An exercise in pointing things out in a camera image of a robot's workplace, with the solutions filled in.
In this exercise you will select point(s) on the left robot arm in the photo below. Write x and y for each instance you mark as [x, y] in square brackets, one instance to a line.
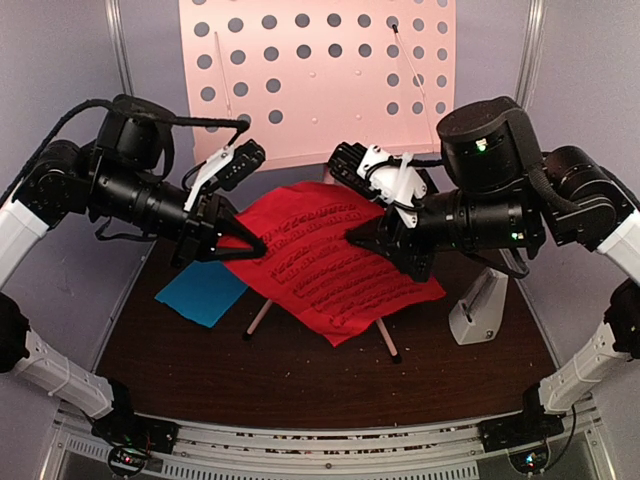
[123, 174]

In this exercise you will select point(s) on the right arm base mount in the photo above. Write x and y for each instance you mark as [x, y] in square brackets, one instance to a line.
[524, 439]

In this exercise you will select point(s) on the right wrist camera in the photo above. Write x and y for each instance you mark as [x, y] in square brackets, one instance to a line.
[377, 175]

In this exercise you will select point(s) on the aluminium front rail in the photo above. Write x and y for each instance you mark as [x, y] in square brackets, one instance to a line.
[445, 450]

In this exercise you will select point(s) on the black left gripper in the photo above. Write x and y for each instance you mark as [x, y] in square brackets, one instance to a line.
[208, 216]

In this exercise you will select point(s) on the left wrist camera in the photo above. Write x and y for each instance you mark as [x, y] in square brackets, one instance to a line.
[225, 169]

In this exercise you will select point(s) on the blue cloth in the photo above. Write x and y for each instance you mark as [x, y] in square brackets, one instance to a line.
[202, 293]

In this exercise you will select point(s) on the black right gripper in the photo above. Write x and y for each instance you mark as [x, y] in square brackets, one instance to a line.
[396, 244]

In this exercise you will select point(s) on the grey metronome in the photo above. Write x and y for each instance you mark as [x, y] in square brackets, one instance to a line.
[477, 316]

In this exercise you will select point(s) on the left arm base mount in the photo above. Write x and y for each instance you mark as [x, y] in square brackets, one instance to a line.
[133, 446]

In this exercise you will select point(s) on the red sheet music mat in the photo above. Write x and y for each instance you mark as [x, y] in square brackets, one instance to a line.
[335, 289]

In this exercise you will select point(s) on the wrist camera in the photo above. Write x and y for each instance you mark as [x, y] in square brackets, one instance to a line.
[225, 169]
[377, 175]

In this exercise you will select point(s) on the pink music stand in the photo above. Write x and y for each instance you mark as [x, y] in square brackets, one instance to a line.
[310, 75]

